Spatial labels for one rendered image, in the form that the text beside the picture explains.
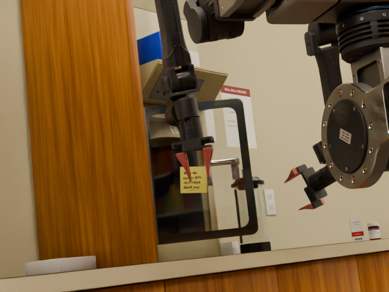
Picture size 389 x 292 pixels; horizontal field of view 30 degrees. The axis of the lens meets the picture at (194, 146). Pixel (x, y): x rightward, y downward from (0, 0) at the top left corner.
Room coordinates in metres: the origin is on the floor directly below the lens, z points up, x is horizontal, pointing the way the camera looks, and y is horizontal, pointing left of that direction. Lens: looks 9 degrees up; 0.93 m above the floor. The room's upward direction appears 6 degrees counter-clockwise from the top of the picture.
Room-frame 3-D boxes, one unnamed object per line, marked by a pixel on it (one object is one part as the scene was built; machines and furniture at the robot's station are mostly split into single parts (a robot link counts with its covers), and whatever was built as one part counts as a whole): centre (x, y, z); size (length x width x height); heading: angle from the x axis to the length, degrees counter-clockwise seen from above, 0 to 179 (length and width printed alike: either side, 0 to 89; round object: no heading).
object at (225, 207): (2.08, 0.00, 1.19); 0.30 x 0.01 x 0.40; 93
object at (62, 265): (2.03, 0.40, 0.96); 0.16 x 0.12 x 0.04; 151
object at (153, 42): (2.09, 0.07, 1.56); 0.10 x 0.10 x 0.09; 49
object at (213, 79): (2.15, 0.02, 1.46); 0.32 x 0.11 x 0.10; 139
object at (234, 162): (2.05, -0.08, 1.20); 0.10 x 0.05 x 0.03; 93
